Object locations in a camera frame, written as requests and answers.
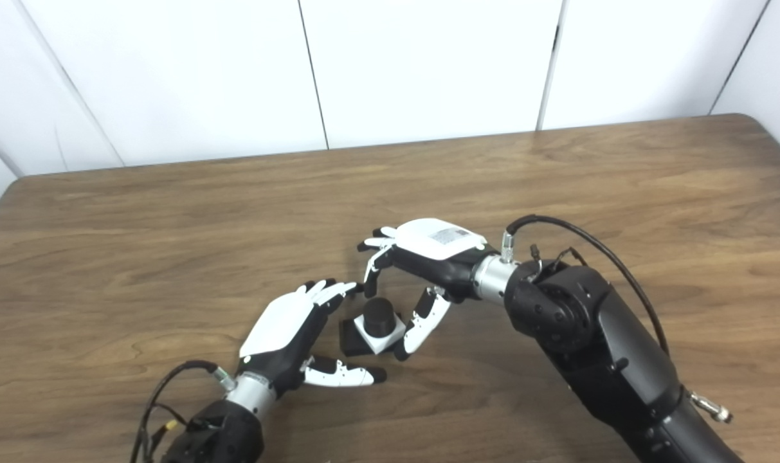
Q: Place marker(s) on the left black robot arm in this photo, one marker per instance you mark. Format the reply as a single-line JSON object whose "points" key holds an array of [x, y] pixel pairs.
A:
{"points": [[219, 431]]}

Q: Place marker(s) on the white square piece with hole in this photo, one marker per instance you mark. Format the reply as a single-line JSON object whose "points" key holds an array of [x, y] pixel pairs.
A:
{"points": [[380, 344]]}

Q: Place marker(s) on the black peg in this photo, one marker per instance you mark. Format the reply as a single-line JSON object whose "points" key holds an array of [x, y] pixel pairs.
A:
{"points": [[380, 315]]}

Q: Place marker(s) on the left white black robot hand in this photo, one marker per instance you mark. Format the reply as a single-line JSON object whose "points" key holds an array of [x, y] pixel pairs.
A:
{"points": [[280, 321]]}

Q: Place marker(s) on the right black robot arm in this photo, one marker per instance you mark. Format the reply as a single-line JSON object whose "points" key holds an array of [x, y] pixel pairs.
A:
{"points": [[595, 347]]}

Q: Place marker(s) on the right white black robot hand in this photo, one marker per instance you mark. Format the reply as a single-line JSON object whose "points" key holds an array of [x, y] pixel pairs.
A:
{"points": [[438, 247]]}

